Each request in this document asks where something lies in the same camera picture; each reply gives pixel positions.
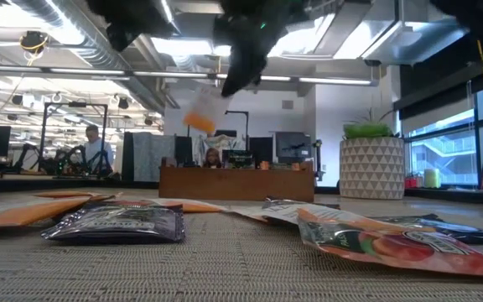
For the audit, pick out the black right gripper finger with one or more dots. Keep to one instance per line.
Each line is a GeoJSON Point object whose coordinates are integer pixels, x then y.
{"type": "Point", "coordinates": [235, 71]}
{"type": "Point", "coordinates": [259, 63]}

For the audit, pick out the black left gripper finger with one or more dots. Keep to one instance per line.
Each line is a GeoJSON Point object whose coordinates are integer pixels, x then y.
{"type": "Point", "coordinates": [120, 38]}

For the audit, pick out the white orange Tazo tea packet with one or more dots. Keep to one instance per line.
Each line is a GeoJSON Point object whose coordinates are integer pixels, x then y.
{"type": "Point", "coordinates": [204, 113]}
{"type": "Point", "coordinates": [27, 214]}
{"type": "Point", "coordinates": [195, 206]}
{"type": "Point", "coordinates": [275, 211]}

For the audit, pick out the wooden tea organizer box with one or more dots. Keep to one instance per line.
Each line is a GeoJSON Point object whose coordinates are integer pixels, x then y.
{"type": "Point", "coordinates": [237, 184]}

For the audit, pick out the long ceiling light bar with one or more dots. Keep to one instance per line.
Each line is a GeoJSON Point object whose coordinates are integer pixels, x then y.
{"type": "Point", "coordinates": [170, 74]}

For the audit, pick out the white hanging cloth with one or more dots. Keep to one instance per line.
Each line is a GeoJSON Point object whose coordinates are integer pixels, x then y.
{"type": "Point", "coordinates": [229, 142]}

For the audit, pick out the person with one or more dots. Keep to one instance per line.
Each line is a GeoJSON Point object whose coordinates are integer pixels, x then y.
{"type": "Point", "coordinates": [212, 158]}
{"type": "Point", "coordinates": [97, 151]}

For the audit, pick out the grey office partition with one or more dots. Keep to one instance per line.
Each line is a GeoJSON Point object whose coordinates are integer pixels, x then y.
{"type": "Point", "coordinates": [151, 155]}

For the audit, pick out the succulent in white patterned pot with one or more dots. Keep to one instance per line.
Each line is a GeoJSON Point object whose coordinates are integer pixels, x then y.
{"type": "Point", "coordinates": [371, 168]}

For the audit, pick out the small red container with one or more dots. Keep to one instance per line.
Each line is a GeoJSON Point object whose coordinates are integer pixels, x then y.
{"type": "Point", "coordinates": [411, 182]}

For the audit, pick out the grey woven placemat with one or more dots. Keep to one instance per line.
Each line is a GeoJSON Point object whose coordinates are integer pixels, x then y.
{"type": "Point", "coordinates": [224, 268]}

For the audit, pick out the yellow-green cup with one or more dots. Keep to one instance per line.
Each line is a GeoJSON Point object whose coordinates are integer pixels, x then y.
{"type": "Point", "coordinates": [431, 178]}

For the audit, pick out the black background station frame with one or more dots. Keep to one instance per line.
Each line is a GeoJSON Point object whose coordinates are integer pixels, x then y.
{"type": "Point", "coordinates": [247, 126]}
{"type": "Point", "coordinates": [77, 104]}

